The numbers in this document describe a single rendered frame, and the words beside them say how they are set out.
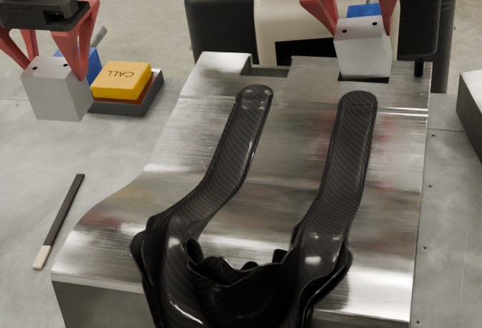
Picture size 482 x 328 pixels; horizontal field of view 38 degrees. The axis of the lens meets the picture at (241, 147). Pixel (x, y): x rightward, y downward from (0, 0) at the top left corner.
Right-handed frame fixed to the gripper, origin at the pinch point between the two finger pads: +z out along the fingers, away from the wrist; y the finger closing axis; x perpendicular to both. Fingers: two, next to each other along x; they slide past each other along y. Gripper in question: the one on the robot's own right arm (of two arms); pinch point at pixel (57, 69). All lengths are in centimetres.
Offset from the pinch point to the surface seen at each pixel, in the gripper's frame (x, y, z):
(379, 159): -1.8, 32.2, 6.5
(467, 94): 14.6, 40.1, 10.2
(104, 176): 0.9, 1.0, 15.2
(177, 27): 167, -59, 96
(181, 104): 4.1, 10.8, 6.4
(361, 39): 9.4, 29.1, 0.6
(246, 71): 12.3, 15.8, 7.4
